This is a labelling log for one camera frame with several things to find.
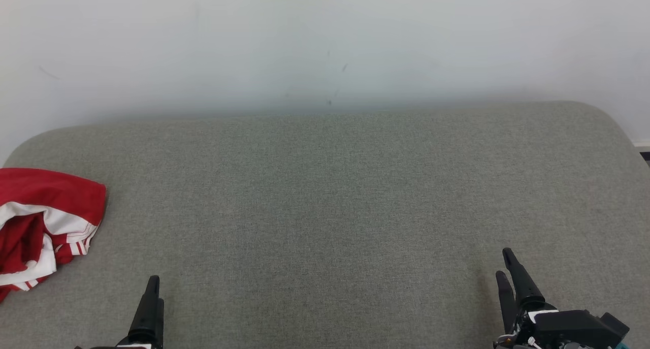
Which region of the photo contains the red white numbered jersey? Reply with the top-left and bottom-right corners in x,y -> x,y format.
0,168 -> 108,303

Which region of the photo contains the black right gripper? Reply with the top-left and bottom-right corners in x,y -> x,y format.
494,247 -> 605,349

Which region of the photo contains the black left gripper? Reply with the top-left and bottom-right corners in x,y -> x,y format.
114,275 -> 165,349

